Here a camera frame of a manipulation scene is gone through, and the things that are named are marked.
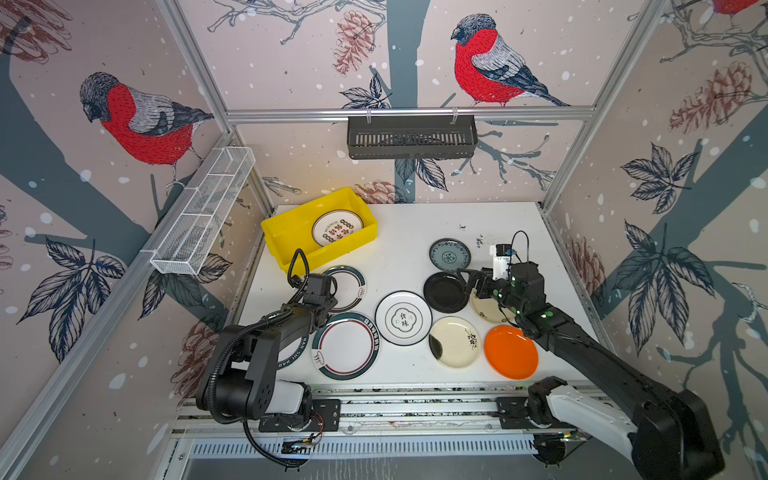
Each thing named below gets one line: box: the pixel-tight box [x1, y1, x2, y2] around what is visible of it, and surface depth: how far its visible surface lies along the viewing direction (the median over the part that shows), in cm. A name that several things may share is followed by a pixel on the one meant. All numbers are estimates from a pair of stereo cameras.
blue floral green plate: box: [429, 238, 471, 272], surface depth 109 cm
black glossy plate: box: [423, 272, 470, 314], surface depth 95 cm
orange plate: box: [484, 325, 539, 380], surface depth 83 cm
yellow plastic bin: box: [261, 186, 379, 272], surface depth 116 cm
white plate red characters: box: [312, 209, 365, 247], surface depth 116 cm
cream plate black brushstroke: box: [428, 316, 481, 369], surface depth 87 cm
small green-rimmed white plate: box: [324, 265, 367, 312], surface depth 100 cm
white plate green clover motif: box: [375, 290, 433, 346], surface depth 92 cm
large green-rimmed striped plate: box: [311, 312, 381, 381], surface depth 86 cm
